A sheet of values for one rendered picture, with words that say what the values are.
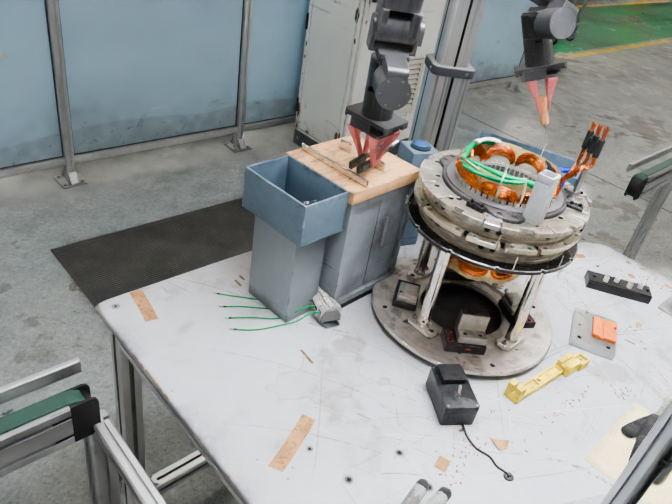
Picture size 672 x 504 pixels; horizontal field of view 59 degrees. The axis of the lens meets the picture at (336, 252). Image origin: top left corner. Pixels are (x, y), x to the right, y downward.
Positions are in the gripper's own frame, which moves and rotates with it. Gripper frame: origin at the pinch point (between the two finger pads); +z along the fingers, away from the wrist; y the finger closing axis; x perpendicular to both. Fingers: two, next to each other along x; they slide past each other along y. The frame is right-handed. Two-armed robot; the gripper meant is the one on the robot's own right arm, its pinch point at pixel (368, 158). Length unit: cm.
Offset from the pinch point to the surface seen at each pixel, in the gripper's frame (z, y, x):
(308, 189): 7.2, -6.4, -8.5
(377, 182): 3.1, 3.6, -0.7
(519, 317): 21.9, 34.4, 11.8
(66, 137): 93, -199, 25
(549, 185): -8.1, 31.3, 7.5
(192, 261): 114, -109, 34
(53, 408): 30, -6, -62
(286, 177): 7.9, -12.8, -8.5
